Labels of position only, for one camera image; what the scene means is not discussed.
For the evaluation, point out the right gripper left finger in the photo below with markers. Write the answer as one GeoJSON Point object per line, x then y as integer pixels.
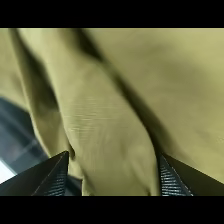
{"type": "Point", "coordinates": [46, 176]}

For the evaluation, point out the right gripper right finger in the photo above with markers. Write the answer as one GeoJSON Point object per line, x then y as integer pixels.
{"type": "Point", "coordinates": [181, 180]}

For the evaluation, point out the olive green shirt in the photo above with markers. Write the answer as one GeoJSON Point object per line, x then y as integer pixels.
{"type": "Point", "coordinates": [120, 106]}

